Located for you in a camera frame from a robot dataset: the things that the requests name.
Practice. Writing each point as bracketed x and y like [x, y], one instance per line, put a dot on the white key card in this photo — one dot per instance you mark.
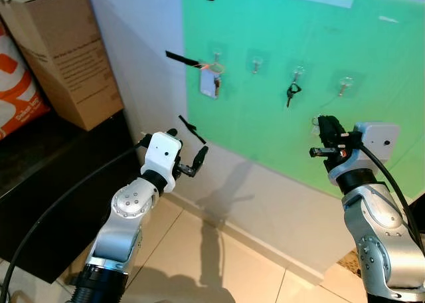
[208, 84]

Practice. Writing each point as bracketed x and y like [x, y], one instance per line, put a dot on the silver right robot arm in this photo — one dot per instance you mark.
[378, 230]

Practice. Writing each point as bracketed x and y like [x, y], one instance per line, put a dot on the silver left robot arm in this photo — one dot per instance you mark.
[119, 230]

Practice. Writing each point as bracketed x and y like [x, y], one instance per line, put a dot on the black head key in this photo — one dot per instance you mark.
[293, 90]

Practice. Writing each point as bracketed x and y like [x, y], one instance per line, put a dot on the short white tape strip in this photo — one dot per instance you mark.
[388, 18]

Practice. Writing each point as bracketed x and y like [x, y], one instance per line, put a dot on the brown cardboard pillow box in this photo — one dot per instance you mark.
[66, 64]

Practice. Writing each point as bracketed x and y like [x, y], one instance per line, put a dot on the black glossy table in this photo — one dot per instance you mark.
[40, 203]

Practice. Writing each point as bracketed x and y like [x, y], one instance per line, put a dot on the orange white shopping bag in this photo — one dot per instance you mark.
[16, 97]

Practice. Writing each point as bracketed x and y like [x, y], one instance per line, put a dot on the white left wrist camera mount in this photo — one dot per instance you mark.
[161, 153]

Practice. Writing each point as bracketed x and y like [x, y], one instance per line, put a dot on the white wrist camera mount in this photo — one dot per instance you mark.
[161, 153]
[378, 140]

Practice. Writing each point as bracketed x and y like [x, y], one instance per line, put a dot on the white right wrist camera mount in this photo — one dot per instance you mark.
[378, 140]

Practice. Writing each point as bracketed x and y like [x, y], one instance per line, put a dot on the clear adhesive wall hook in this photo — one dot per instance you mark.
[256, 64]
[299, 72]
[345, 84]
[216, 56]

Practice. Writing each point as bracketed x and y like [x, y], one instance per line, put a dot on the green wall board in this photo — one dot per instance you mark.
[319, 50]

